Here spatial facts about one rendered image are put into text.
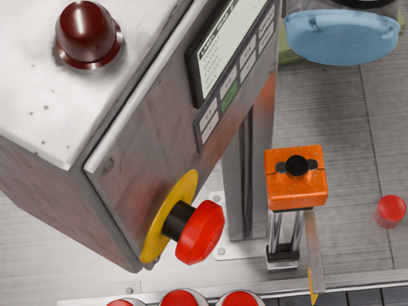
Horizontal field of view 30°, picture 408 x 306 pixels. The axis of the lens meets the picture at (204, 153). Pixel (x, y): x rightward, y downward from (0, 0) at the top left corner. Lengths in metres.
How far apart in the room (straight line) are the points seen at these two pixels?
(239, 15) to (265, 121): 0.24
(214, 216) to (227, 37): 0.11
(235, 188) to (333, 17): 0.19
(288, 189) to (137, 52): 0.29
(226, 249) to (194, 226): 0.52
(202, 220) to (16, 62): 0.15
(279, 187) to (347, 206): 0.39
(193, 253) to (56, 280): 0.55
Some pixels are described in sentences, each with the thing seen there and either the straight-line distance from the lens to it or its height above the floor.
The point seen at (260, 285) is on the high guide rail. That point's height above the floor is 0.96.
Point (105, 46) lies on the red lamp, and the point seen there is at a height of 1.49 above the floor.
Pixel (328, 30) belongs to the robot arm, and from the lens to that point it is 0.77.
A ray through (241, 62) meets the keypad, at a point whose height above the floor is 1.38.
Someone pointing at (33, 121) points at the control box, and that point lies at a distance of 0.30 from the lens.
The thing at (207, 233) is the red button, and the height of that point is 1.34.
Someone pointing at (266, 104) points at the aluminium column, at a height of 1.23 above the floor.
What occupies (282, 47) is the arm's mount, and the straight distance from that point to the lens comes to 0.99.
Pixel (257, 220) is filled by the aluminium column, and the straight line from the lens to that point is 0.85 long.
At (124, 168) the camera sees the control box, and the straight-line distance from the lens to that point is 0.32.
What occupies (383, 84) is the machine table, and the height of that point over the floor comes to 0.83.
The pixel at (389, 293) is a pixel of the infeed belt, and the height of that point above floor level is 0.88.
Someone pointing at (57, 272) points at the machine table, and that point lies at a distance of 0.96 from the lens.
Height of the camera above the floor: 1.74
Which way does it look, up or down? 69 degrees down
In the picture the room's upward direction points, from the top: 9 degrees counter-clockwise
